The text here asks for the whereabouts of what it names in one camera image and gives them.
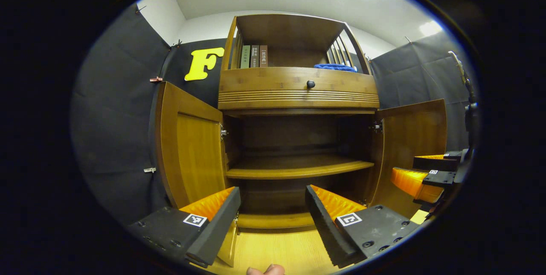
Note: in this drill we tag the wooden double-door shoe cabinet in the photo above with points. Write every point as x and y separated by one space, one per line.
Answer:
290 27

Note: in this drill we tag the wooden drawer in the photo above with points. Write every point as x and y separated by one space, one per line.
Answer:
264 81

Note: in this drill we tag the wooden inner shelf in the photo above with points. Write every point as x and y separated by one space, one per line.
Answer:
294 168

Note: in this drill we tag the metal door hinge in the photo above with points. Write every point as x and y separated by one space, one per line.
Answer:
377 127
222 131

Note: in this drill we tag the small ceiling light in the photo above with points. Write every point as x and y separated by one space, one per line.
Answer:
430 28

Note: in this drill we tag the red-brown book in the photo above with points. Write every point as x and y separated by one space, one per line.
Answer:
263 56

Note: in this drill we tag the wooden shoe cabinet door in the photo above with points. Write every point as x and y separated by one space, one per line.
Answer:
196 155
405 134

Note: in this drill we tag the black backdrop cloth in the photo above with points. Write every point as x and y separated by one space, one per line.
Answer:
115 130

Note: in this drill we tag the black round drawer knob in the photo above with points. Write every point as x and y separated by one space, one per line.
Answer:
311 84

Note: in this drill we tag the silver clip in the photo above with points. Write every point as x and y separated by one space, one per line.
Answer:
149 169

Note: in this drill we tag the green book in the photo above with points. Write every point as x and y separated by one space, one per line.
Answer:
245 56

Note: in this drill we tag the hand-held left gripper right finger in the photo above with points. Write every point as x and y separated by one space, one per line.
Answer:
326 232

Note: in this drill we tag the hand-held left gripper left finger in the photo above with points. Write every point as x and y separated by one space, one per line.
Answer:
217 228

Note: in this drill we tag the red clip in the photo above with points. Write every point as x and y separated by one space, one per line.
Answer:
156 79

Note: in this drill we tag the blue folded towel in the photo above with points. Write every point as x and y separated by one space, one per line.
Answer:
337 68

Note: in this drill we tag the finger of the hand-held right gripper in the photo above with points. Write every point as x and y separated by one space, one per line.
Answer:
441 178
435 164

